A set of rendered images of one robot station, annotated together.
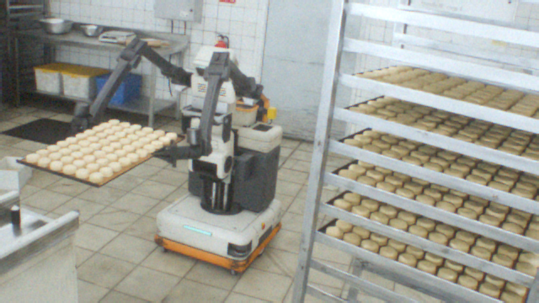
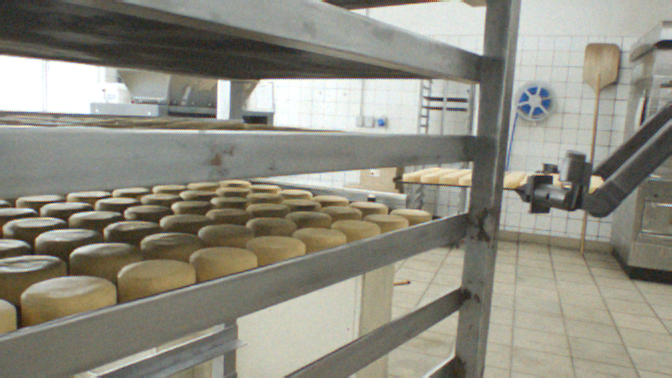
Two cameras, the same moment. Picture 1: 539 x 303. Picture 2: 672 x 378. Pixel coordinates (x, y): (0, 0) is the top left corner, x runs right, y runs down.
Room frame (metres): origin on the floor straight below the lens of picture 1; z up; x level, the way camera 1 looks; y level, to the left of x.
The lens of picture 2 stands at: (1.58, -0.99, 1.17)
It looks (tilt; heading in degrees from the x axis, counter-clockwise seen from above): 8 degrees down; 94
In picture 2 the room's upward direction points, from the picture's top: 3 degrees clockwise
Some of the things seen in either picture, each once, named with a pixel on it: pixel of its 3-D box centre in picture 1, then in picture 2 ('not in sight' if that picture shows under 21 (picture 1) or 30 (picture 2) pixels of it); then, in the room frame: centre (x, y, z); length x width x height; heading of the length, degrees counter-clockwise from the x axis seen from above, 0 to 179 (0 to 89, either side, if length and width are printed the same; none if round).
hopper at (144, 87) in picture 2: not in sight; (192, 90); (0.82, 1.08, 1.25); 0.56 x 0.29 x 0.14; 69
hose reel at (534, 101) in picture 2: not in sight; (530, 136); (3.08, 4.34, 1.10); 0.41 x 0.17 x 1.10; 165
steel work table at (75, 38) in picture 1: (96, 72); not in sight; (5.74, 2.02, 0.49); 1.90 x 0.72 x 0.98; 75
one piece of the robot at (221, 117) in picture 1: (207, 119); not in sight; (2.82, 0.35, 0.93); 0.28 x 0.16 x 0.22; 70
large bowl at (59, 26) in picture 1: (56, 27); not in sight; (5.86, 2.55, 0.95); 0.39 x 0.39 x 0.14
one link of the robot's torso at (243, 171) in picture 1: (222, 167); not in sight; (2.92, 0.25, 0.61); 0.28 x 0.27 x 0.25; 70
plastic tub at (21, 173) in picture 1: (12, 172); not in sight; (3.64, 1.98, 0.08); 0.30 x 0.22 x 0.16; 6
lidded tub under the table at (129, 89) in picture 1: (119, 87); not in sight; (5.66, 1.73, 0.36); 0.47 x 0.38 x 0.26; 167
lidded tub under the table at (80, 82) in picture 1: (85, 82); not in sight; (5.78, 2.16, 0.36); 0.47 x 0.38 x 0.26; 165
